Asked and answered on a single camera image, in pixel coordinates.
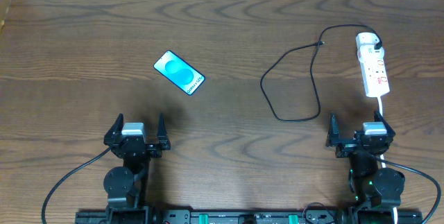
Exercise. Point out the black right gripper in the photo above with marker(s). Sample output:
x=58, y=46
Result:
x=361, y=145

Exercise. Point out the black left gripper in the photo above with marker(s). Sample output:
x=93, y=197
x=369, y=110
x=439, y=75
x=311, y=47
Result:
x=135, y=147

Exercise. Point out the blue Galaxy smartphone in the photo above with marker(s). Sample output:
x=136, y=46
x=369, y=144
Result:
x=179, y=72

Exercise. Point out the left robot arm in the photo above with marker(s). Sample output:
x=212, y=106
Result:
x=126, y=184

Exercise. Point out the white charger adapter plug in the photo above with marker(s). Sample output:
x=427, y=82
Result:
x=368, y=43

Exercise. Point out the white power strip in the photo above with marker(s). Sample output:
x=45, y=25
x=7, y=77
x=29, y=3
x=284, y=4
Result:
x=373, y=71

